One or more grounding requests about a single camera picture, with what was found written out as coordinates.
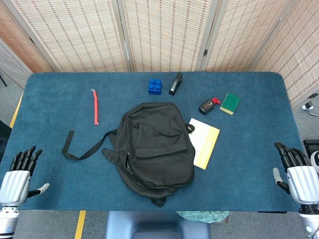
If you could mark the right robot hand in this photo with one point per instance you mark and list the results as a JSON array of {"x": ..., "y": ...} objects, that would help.
[{"x": 302, "y": 181}]

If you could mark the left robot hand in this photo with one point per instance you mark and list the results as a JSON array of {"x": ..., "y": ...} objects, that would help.
[{"x": 15, "y": 184}]

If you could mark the yellow white notebook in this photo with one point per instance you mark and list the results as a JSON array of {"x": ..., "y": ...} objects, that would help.
[{"x": 207, "y": 144}]

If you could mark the black backpack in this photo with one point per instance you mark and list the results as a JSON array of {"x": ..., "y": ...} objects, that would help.
[{"x": 159, "y": 149}]

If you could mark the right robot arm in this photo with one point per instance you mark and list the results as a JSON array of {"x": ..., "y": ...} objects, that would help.
[{"x": 310, "y": 219}]

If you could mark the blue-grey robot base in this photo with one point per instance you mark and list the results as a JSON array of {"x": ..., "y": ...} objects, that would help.
[{"x": 149, "y": 224}]

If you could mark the black box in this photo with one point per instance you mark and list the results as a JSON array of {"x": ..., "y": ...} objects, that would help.
[{"x": 312, "y": 147}]

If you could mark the blue felt table cover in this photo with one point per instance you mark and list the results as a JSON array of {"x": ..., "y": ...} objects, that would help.
[{"x": 62, "y": 174}]

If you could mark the white plug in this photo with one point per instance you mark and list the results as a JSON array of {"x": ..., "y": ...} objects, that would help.
[{"x": 307, "y": 106}]

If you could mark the green checked cloth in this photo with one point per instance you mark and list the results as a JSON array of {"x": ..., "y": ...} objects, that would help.
[{"x": 202, "y": 216}]

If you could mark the green and yellow sponge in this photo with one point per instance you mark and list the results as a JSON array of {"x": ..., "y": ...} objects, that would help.
[{"x": 230, "y": 102}]

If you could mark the red stick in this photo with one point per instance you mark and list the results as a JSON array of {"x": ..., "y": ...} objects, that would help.
[{"x": 96, "y": 107}]

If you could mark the black bottle with red cap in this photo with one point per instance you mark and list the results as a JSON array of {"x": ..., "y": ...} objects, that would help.
[{"x": 206, "y": 107}]

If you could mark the woven folding screen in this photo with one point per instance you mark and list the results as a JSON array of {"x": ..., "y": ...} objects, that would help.
[{"x": 74, "y": 37}]

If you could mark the black stapler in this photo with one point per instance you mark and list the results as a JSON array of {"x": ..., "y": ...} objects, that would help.
[{"x": 175, "y": 83}]

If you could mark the blue toy brick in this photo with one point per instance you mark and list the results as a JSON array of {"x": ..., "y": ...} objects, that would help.
[{"x": 155, "y": 87}]

